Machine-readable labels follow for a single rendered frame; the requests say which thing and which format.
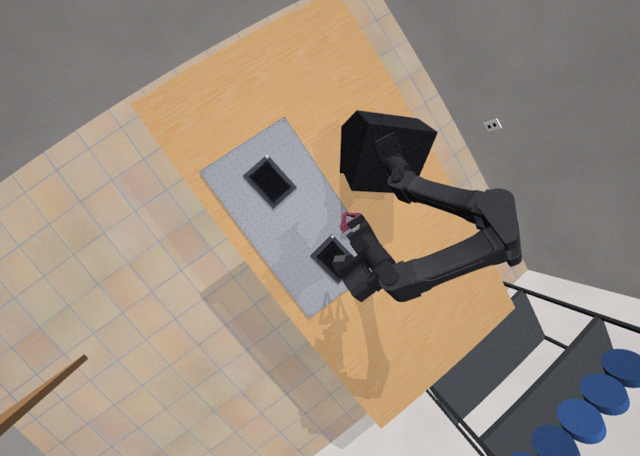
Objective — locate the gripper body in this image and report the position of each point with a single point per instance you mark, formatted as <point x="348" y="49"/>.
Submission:
<point x="365" y="231"/>

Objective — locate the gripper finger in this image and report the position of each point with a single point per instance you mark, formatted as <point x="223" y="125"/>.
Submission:
<point x="344" y="225"/>

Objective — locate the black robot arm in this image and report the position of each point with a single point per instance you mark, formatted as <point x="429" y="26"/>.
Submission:
<point x="408" y="280"/>

